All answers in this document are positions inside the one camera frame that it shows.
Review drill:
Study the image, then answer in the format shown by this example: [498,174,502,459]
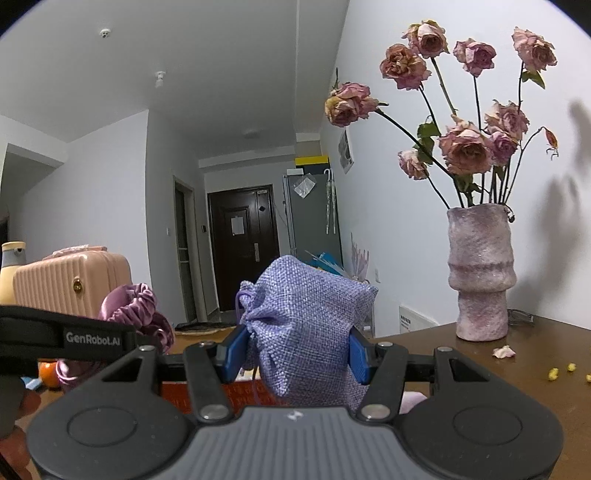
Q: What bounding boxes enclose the clear plastic bag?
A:
[292,174,318,199]

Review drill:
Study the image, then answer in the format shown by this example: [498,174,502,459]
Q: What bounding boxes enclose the lavender woven drawstring pouch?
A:
[235,255,379,414]

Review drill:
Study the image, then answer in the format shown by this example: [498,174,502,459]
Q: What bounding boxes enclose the pink textured vase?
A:
[446,205,518,342]

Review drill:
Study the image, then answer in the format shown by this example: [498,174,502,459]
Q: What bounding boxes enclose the wall poster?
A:
[337,130,356,174]

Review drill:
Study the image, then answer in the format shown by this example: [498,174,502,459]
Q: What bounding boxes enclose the dark door mat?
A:
[174,320,232,336]

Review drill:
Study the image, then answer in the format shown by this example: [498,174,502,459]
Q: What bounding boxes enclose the orange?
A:
[38,361,61,388]

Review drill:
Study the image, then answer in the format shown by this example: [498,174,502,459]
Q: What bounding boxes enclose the pink ribbed suitcase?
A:
[13,246,132,320]

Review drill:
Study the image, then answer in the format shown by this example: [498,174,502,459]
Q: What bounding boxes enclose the yellow thermos bottle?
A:
[0,241,27,291]

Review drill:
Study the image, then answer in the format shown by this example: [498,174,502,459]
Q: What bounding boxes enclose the folded pale umbrella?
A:
[323,168,338,235]

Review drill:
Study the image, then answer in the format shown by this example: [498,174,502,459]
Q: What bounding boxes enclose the grey refrigerator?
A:
[283,173,345,274]

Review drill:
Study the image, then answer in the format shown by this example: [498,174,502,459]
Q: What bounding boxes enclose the blue and yellow bags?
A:
[305,250,345,276]

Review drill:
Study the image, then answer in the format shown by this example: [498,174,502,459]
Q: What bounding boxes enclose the bunch of dried pink roses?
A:
[324,19,560,210]

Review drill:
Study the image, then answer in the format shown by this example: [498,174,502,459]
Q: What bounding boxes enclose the yellow and black box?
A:
[294,154,331,175]

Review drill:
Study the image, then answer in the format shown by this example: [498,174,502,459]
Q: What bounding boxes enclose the scattered yellow crumbs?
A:
[547,363,591,384]

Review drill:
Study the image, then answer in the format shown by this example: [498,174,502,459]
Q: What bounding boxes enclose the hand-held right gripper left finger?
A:
[92,324,252,424]

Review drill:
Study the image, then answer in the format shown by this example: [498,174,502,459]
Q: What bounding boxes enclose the dark entrance door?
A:
[207,185,281,324]

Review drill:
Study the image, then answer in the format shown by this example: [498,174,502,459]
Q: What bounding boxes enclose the grey interior door frame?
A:
[173,175,208,324]

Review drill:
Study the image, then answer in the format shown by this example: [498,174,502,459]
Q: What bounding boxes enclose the person's left hand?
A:
[0,389,43,480]

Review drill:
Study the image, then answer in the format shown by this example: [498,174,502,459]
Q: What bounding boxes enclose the red cardboard box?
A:
[159,378,287,414]

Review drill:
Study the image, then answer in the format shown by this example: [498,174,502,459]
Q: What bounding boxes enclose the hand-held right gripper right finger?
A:
[348,324,497,423]

